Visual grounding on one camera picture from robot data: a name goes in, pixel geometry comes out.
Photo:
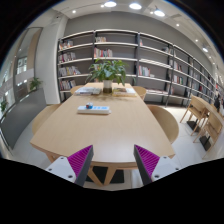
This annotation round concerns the long wooden table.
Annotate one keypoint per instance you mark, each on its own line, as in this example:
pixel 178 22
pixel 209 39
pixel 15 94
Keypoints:
pixel 113 136

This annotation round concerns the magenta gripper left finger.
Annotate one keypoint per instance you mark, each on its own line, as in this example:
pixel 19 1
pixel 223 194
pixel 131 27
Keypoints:
pixel 73 168

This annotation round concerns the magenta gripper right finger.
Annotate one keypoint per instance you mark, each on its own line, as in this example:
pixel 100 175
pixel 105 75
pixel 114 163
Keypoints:
pixel 151 166

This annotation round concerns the wooden side table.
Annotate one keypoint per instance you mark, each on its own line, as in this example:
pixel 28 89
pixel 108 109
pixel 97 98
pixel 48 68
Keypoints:
pixel 209 107

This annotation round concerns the green potted plant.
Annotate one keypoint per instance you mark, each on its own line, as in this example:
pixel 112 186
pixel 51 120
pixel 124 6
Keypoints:
pixel 107 71

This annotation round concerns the wooden chair at side table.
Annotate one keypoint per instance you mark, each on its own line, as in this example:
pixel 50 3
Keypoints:
pixel 196 108

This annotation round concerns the wooden chair near right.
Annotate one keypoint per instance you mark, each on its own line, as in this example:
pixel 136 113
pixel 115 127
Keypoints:
pixel 167 122

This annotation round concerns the wooden chair far right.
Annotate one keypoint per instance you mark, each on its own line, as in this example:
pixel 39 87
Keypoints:
pixel 141 91

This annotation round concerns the large grey bookshelf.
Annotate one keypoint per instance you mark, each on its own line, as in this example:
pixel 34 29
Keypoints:
pixel 170 75

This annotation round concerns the small plant by window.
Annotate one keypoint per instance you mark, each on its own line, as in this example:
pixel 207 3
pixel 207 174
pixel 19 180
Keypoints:
pixel 35 83

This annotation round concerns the book stack right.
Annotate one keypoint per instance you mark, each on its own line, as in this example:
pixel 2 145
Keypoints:
pixel 124 92

